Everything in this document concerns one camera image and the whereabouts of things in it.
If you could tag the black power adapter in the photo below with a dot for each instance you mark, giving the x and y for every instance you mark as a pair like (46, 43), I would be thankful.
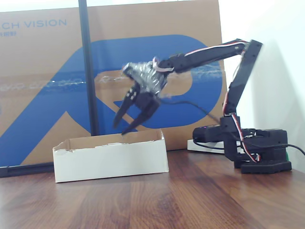
(207, 134)

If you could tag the large brown carton blue print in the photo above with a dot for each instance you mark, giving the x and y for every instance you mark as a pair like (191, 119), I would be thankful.
(155, 23)

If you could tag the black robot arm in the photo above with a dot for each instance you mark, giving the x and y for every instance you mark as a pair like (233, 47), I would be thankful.
(243, 78)

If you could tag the white power strip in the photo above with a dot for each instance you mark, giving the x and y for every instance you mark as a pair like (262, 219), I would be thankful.
(197, 147)

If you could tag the black metal pole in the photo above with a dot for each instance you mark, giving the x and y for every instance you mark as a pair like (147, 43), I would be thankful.
(88, 71)

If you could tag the white cardboard box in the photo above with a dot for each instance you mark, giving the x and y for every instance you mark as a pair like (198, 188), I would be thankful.
(107, 162)

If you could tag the black webcam wrapped in tape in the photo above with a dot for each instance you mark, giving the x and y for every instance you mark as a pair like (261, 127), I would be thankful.
(147, 76)

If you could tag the green clamp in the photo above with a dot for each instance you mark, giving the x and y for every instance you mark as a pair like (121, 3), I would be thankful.
(287, 157)

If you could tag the black metal base bar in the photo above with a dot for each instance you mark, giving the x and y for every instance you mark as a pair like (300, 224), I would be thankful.
(23, 170)

